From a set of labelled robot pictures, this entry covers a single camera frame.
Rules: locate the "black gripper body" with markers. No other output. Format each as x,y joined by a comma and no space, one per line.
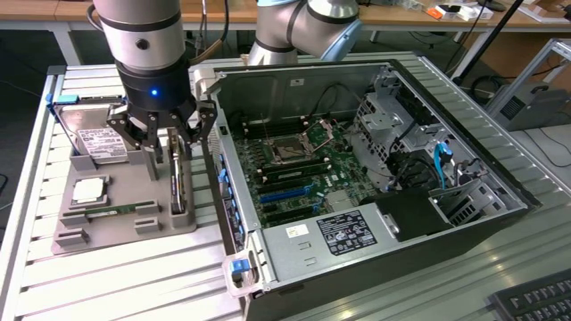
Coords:
154,83

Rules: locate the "black graphics card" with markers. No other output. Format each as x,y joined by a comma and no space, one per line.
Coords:
178,180

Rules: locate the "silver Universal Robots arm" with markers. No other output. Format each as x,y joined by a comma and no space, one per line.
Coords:
143,33

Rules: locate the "hard disk in blue carrier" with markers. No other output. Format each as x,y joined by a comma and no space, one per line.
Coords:
85,123

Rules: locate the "thin locking lever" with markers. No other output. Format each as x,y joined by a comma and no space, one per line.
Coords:
266,132

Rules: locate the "empty black RAM slot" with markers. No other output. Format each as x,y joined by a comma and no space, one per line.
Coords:
273,125
277,133

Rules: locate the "gray parts rack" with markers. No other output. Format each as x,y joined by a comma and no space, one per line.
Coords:
125,187

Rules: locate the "silver CPU chip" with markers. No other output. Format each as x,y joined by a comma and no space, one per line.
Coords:
90,191

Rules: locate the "CPU socket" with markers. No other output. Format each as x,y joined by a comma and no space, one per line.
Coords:
287,150

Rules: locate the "green RAM stick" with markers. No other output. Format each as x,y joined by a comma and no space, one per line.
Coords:
111,210

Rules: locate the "black RAM stick with label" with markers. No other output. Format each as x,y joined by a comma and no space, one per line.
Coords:
294,172

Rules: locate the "black expansion slot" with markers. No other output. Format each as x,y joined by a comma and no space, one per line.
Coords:
290,215
281,186

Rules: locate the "metal socket cover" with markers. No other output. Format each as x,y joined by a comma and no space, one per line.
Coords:
322,135

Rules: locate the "blue expansion slot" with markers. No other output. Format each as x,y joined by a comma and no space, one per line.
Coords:
283,195

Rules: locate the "green motherboard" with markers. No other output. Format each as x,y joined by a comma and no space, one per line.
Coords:
344,167

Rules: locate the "silver chipset heat sink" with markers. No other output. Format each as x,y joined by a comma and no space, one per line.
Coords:
340,201

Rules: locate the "silver disk bay cage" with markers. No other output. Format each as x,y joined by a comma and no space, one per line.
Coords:
380,120

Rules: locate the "blue case latch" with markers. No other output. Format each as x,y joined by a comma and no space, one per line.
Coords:
238,267

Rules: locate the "gray power supply unit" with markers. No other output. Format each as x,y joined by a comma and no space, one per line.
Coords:
286,257

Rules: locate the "black plastic shroud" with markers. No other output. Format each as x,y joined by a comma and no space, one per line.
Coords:
402,214

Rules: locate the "orange and white box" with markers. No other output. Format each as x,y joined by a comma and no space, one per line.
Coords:
436,13

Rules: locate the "black open PC case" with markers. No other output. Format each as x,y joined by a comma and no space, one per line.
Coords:
402,267

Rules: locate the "silver perforated disk bay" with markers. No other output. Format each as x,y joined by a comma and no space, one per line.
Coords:
469,207

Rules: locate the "black stand pole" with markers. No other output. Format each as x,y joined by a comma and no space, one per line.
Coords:
496,30

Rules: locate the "small black device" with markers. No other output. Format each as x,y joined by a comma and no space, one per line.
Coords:
493,4

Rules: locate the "brown cardboard box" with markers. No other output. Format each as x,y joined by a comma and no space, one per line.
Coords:
553,6

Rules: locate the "black keyboard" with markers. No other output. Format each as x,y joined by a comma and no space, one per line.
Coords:
540,301

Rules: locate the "wooden desk with white frame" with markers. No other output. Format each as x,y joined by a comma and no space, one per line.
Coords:
35,10
402,16

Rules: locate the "aluminium profile frame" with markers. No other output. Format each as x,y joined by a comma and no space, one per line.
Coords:
538,63

